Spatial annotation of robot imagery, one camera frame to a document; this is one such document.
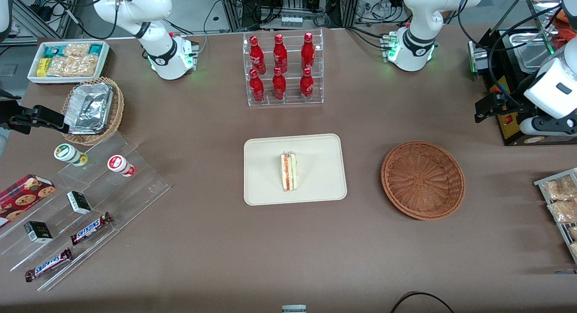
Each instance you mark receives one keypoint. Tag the red lid yogurt cup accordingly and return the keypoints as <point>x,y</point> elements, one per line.
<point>118,163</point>

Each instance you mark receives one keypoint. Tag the red soda bottle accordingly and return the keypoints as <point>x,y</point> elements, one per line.
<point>306,85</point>
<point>279,85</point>
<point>256,53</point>
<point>256,87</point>
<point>280,51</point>
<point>308,49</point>

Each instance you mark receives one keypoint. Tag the clear acrylic bottle rack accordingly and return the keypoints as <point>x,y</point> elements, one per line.
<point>290,103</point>

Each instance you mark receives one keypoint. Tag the Snickers chocolate bar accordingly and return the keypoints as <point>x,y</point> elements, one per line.
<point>48,264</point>
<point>90,228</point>

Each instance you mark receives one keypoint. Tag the triangular sandwich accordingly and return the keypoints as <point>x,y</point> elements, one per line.
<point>289,172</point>

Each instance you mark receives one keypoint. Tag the teal snack packet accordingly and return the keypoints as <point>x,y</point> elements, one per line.
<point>54,51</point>
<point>95,49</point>

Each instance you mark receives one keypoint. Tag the black countertop appliance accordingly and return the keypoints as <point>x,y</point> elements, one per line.
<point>507,130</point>

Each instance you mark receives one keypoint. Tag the yellow snack packet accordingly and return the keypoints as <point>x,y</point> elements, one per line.
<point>43,67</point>

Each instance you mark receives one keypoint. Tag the tray of packaged snacks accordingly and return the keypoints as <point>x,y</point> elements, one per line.
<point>538,183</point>

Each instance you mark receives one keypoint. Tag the small black carton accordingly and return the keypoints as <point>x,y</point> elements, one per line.
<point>38,232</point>
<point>79,203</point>

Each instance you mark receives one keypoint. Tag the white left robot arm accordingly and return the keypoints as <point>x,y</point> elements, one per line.
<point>419,15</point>

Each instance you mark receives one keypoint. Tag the small grey white device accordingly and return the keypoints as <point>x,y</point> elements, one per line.
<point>294,309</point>

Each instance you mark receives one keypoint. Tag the clear cracker packet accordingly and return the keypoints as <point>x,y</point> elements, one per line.
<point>76,49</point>
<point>72,66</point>

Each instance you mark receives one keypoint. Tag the clear acrylic stepped shelf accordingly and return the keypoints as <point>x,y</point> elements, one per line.
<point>135,186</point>

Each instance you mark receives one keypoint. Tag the beige plastic tray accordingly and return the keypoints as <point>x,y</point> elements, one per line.
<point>320,168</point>

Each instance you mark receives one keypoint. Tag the aluminium foil container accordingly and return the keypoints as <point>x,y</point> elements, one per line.
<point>90,108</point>

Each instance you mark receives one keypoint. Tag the white snack bin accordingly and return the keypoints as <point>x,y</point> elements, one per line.
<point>34,78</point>

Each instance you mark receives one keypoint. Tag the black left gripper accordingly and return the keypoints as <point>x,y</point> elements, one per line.
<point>508,103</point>

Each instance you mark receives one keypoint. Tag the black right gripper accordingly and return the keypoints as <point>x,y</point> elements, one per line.
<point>10,116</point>

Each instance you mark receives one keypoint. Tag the light wicker basket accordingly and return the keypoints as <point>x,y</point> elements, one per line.
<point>118,110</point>

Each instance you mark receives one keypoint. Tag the clear bagged pastry packet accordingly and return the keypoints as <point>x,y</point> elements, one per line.
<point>563,211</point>
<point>559,189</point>

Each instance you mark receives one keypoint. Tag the red plaid cookie box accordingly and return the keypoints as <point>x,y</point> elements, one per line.
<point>22,198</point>

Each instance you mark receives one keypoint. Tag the green lid yogurt cup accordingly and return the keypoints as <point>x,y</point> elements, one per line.
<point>66,153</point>

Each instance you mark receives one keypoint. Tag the brown wicker basket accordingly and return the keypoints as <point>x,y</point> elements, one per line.
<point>421,180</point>

